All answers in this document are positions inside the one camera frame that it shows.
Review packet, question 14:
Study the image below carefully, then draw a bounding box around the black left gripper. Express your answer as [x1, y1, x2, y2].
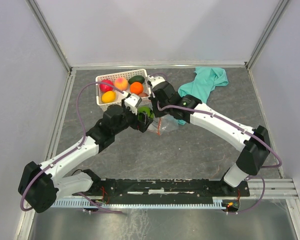
[112, 98, 153, 135]

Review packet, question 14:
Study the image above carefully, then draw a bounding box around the green toy watermelon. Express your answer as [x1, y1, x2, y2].
[137, 105, 153, 114]

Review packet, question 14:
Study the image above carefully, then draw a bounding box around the clear zip top bag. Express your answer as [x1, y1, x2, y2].
[147, 115, 179, 136]

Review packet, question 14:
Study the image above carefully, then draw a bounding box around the toy orange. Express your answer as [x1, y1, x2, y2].
[129, 81, 144, 95]

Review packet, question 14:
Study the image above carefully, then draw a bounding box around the yellow toy lemon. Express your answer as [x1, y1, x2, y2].
[101, 90, 117, 104]

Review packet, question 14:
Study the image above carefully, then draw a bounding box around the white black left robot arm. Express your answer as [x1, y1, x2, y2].
[18, 104, 154, 213]

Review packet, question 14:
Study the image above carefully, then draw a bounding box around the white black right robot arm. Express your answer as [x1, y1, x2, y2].
[149, 78, 270, 196]

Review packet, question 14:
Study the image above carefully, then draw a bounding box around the white perforated plastic basket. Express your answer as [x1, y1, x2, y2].
[95, 69, 150, 111]

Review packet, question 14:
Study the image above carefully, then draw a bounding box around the brown toy kiwi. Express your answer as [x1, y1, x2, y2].
[138, 92, 149, 98]

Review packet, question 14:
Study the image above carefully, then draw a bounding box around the dark green toy avocado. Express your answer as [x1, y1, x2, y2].
[128, 75, 145, 85]

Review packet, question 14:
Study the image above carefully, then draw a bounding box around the toy peach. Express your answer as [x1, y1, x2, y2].
[114, 77, 129, 91]

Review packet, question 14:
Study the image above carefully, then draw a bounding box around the red toy apple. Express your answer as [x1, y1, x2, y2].
[99, 79, 114, 93]

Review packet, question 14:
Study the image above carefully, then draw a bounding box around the teal cloth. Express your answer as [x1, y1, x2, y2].
[177, 66, 229, 126]

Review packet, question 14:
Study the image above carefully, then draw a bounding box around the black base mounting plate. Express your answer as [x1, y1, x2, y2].
[84, 178, 250, 204]

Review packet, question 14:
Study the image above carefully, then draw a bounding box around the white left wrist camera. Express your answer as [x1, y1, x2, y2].
[121, 91, 142, 115]

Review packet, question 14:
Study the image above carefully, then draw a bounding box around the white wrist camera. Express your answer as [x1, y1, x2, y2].
[121, 91, 142, 115]
[147, 75, 166, 88]

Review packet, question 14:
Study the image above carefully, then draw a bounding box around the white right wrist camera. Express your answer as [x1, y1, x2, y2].
[147, 75, 166, 88]

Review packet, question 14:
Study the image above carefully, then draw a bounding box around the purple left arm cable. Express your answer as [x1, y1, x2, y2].
[19, 82, 131, 215]

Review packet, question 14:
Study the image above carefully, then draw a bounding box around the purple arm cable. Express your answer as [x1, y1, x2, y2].
[19, 82, 131, 215]
[149, 72, 283, 215]

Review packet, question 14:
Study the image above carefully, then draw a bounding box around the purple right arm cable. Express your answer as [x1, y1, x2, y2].
[149, 72, 283, 215]

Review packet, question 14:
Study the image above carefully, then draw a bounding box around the light blue cable duct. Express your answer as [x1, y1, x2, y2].
[49, 197, 228, 210]

